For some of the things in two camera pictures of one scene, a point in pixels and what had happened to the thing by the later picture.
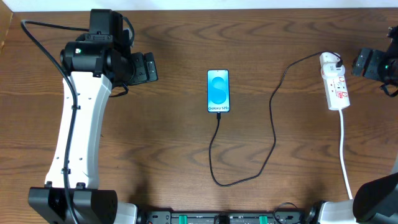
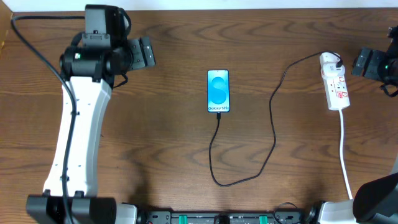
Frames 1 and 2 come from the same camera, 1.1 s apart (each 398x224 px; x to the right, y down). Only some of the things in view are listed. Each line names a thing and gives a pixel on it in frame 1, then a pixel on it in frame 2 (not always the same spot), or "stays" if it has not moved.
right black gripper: (367, 64) stays
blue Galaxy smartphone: (218, 93) stays
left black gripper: (144, 69) → (137, 53)
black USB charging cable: (272, 119) stays
